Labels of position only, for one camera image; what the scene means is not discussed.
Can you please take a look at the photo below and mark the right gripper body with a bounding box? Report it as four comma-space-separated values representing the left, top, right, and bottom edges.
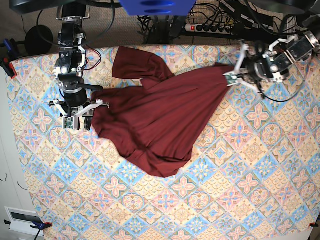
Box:
58, 81, 103, 113

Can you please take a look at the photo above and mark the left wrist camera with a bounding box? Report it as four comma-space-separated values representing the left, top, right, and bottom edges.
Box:
223, 72, 239, 87

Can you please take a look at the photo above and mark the dark red t-shirt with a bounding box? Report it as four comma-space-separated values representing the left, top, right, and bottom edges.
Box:
91, 46, 233, 178

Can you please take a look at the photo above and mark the black round stool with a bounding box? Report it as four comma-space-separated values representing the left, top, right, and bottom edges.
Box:
24, 25, 53, 56

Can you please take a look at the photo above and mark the blue orange clamp upper left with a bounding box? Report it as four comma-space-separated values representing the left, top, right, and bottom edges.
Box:
0, 38, 18, 79

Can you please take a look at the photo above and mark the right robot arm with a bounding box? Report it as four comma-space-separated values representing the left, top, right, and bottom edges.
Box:
49, 2, 104, 131

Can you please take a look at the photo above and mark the blue orange clamp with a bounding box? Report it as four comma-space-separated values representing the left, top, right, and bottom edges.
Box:
4, 220, 52, 240
0, 38, 18, 79

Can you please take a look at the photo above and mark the orange clamp lower right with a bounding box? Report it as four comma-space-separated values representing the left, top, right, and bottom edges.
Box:
309, 222, 319, 228

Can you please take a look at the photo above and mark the patterned tile tablecloth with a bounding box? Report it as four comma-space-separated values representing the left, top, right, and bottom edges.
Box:
1, 54, 320, 240

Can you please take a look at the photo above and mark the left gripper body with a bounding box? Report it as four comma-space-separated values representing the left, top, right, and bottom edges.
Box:
243, 41, 274, 84

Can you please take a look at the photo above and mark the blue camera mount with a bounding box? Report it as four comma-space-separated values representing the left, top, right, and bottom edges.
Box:
119, 0, 196, 16

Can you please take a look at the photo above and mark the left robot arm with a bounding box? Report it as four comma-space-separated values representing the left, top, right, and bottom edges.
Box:
244, 14, 320, 87

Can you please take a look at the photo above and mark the blue orange clamp lower left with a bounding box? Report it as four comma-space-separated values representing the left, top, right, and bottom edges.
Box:
4, 220, 52, 240

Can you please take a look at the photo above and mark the white power strip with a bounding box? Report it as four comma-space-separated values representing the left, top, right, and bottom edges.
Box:
184, 23, 232, 35

